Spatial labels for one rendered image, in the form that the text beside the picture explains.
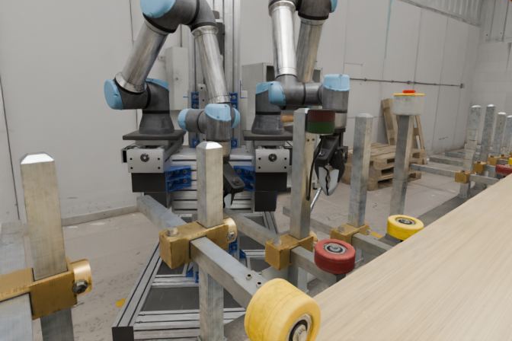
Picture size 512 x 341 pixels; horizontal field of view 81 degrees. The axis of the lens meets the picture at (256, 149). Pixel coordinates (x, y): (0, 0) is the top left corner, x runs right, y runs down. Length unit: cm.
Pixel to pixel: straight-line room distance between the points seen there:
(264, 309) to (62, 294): 27
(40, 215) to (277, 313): 31
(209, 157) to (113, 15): 277
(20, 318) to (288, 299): 30
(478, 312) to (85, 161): 300
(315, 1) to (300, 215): 76
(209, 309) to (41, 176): 38
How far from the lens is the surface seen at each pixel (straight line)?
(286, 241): 74
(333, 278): 66
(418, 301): 57
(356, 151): 90
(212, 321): 67
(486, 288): 66
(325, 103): 90
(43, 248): 49
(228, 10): 153
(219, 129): 88
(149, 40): 112
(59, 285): 50
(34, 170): 45
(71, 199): 325
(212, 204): 55
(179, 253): 55
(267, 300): 39
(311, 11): 119
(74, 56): 312
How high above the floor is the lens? 121
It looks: 10 degrees down
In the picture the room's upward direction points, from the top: 1 degrees clockwise
